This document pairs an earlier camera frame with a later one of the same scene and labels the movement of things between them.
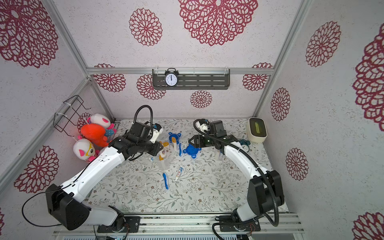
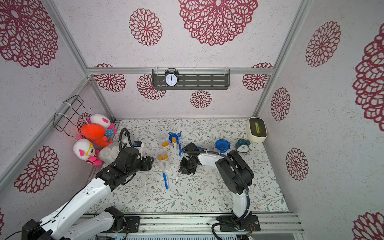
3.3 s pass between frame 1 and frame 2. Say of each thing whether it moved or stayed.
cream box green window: stayed
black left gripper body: moved
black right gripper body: moved
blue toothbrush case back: stayed
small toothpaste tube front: stayed
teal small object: stayed
